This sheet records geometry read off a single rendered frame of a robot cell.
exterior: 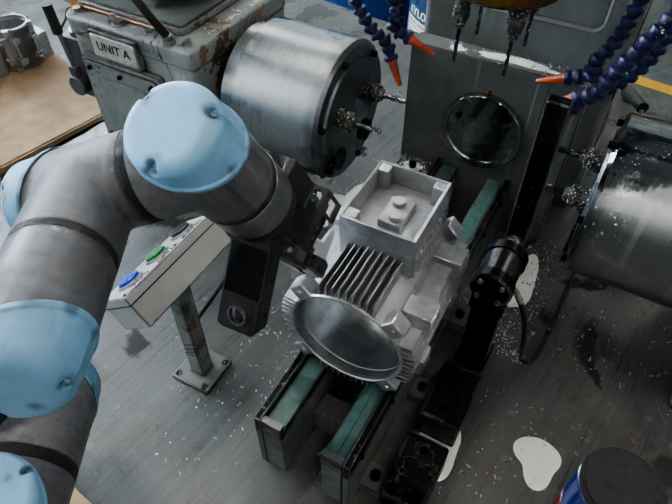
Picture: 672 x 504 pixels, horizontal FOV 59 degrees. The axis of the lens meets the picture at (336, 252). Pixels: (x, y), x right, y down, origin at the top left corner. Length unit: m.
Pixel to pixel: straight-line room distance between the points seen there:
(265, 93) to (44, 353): 0.71
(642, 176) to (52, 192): 0.70
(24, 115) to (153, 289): 2.25
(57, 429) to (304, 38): 0.68
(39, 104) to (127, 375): 2.11
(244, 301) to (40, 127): 2.33
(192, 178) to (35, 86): 2.75
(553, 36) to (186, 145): 0.82
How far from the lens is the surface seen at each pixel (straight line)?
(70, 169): 0.47
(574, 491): 0.50
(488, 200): 1.11
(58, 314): 0.39
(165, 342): 1.05
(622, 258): 0.89
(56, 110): 2.94
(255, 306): 0.58
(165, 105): 0.43
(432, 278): 0.76
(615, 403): 1.05
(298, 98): 0.97
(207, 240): 0.81
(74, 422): 0.78
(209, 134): 0.41
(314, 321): 0.82
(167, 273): 0.78
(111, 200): 0.46
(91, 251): 0.42
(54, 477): 0.75
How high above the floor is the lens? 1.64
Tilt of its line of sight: 47 degrees down
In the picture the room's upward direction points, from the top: straight up
